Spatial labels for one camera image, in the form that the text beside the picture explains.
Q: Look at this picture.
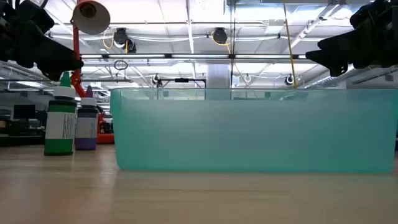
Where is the yellow hanging cable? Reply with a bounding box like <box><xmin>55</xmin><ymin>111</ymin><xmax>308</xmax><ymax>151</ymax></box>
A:
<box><xmin>281</xmin><ymin>0</ymin><xmax>299</xmax><ymax>90</ymax></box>

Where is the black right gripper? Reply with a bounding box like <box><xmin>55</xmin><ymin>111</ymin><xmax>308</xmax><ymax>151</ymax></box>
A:
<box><xmin>305</xmin><ymin>0</ymin><xmax>385</xmax><ymax>77</ymax></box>

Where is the black metal rack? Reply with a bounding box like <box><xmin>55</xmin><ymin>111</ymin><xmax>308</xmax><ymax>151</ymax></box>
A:
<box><xmin>158</xmin><ymin>77</ymin><xmax>207</xmax><ymax>90</ymax></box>

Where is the black hanging cable loop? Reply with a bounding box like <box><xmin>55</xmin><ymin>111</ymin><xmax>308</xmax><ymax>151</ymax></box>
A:
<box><xmin>113</xmin><ymin>59</ymin><xmax>129</xmax><ymax>71</ymax></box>

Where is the red desk lamp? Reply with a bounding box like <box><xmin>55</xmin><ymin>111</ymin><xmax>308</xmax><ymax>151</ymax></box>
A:
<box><xmin>70</xmin><ymin>0</ymin><xmax>115</xmax><ymax>145</ymax></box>

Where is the teal translucent plastic bin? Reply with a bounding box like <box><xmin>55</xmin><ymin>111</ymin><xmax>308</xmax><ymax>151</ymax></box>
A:
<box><xmin>110</xmin><ymin>88</ymin><xmax>398</xmax><ymax>174</ymax></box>

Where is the large green food coloring bottle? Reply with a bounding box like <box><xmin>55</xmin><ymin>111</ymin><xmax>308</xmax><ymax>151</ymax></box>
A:
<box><xmin>44</xmin><ymin>70</ymin><xmax>78</xmax><ymax>156</ymax></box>

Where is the black computer monitor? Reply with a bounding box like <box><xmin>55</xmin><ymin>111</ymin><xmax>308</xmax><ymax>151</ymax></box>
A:
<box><xmin>12</xmin><ymin>104</ymin><xmax>36</xmax><ymax>119</ymax></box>

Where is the large purple food coloring bottle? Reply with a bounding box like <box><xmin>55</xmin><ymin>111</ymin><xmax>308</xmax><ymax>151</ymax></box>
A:
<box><xmin>74</xmin><ymin>85</ymin><xmax>100</xmax><ymax>151</ymax></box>

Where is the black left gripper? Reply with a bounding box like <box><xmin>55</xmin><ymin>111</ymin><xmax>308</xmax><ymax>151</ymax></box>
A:
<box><xmin>9</xmin><ymin>0</ymin><xmax>85</xmax><ymax>81</ymax></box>

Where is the long ceiling light bar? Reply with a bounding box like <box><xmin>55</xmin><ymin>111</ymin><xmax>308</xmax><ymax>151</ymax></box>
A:
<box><xmin>80</xmin><ymin>53</ymin><xmax>307</xmax><ymax>60</ymax></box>

